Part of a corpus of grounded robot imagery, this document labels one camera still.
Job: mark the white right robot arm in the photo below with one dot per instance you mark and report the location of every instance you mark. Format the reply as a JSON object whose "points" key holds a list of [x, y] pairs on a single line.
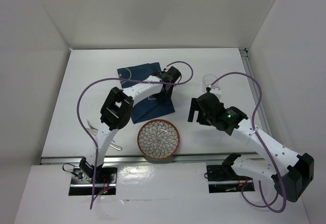
{"points": [[289, 171]]}

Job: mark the silver table knife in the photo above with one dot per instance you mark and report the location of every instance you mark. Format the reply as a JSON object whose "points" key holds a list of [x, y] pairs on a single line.
{"points": [[116, 147]]}

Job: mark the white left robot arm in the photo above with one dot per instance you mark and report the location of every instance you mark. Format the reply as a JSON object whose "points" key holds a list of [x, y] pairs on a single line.
{"points": [[118, 108]]}

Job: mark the aluminium right side rail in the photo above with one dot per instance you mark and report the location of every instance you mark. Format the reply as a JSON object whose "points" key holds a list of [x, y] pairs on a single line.
{"points": [[255, 91]]}

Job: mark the floral ceramic plate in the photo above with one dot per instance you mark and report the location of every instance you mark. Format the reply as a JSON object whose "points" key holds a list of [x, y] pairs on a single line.
{"points": [[158, 139]]}

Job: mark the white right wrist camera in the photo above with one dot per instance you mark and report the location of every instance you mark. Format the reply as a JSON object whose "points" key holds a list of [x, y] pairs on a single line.
{"points": [[215, 91]]}

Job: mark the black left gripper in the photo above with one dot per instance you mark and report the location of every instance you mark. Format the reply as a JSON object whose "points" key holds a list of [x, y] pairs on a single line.
{"points": [[166, 96]]}

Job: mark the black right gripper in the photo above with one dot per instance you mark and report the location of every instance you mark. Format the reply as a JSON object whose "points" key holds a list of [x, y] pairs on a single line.
{"points": [[195, 106]]}

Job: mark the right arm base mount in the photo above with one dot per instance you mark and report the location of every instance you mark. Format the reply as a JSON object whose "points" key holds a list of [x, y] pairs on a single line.
{"points": [[220, 182]]}

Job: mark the silver fork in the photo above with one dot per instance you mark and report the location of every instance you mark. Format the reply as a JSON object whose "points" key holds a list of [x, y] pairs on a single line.
{"points": [[90, 126]]}

